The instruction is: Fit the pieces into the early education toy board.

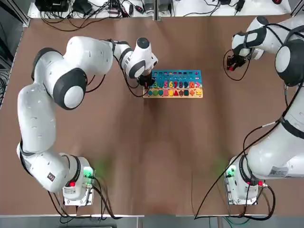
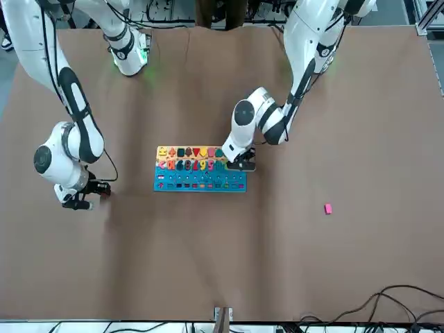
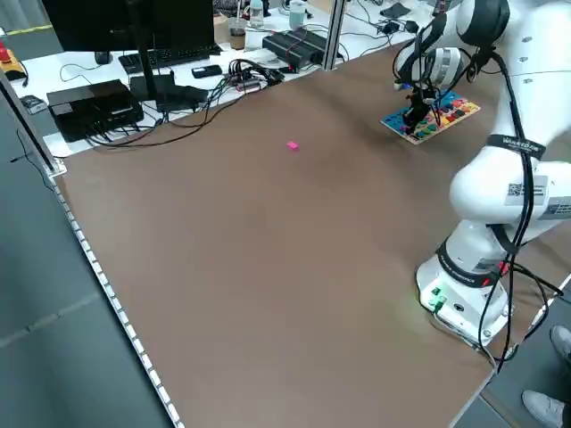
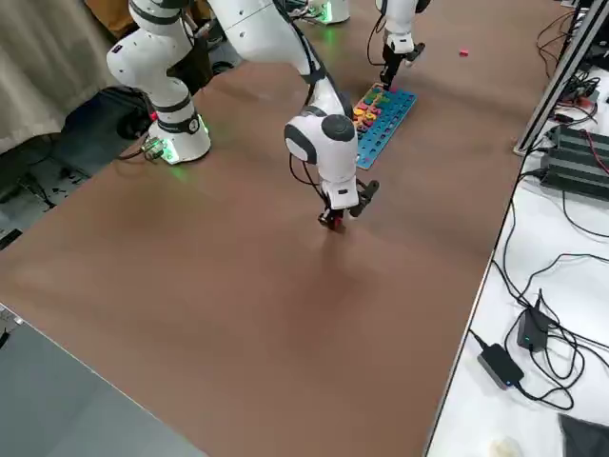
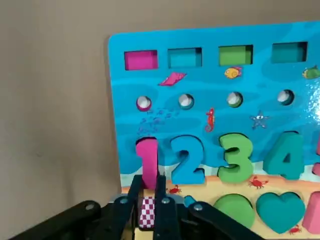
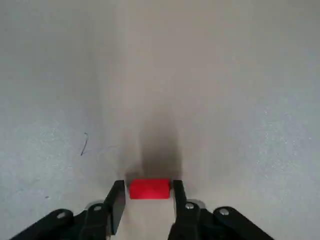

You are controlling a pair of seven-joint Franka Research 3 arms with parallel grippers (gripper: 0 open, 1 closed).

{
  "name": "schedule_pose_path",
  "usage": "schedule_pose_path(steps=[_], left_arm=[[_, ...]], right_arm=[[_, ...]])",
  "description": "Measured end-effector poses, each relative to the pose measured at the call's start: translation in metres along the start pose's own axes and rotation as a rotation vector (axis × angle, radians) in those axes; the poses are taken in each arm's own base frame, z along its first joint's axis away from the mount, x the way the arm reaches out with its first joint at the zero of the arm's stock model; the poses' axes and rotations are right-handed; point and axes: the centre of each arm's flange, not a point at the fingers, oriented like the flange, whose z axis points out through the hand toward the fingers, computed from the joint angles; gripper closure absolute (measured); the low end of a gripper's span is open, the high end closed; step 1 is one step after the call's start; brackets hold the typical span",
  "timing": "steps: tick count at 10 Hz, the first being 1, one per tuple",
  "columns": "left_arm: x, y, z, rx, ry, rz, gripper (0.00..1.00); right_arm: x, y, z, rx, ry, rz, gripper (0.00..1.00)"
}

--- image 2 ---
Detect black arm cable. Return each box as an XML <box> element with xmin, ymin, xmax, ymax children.
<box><xmin>40</xmin><ymin>0</ymin><xmax>119</xmax><ymax>184</ymax></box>
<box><xmin>256</xmin><ymin>0</ymin><xmax>351</xmax><ymax>145</ymax></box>

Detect white segmented edge strip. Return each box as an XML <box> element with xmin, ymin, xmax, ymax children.
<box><xmin>427</xmin><ymin>33</ymin><xmax>444</xmax><ymax>96</ymax></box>

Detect person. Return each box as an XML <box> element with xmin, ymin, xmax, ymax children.
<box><xmin>194</xmin><ymin>0</ymin><xmax>248</xmax><ymax>31</ymax></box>

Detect colourful wooden toy board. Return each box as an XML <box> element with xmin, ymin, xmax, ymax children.
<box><xmin>152</xmin><ymin>145</ymin><xmax>248</xmax><ymax>193</ymax></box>

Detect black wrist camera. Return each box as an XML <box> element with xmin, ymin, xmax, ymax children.
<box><xmin>226</xmin><ymin>160</ymin><xmax>258</xmax><ymax>173</ymax></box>
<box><xmin>61</xmin><ymin>199</ymin><xmax>95</xmax><ymax>211</ymax></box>

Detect person's shoe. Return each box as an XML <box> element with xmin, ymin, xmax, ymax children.
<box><xmin>0</xmin><ymin>33</ymin><xmax>15</xmax><ymax>53</ymax></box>

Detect aluminium frame bar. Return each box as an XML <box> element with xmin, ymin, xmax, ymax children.
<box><xmin>415</xmin><ymin>0</ymin><xmax>444</xmax><ymax>35</ymax></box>

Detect black table cables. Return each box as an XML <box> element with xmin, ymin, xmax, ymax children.
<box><xmin>298</xmin><ymin>284</ymin><xmax>444</xmax><ymax>333</ymax></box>

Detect aluminium post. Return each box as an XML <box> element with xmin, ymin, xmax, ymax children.
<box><xmin>214</xmin><ymin>306</ymin><xmax>234</xmax><ymax>333</ymax></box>

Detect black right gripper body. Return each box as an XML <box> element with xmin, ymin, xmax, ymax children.
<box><xmin>80</xmin><ymin>172</ymin><xmax>101</xmax><ymax>200</ymax></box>

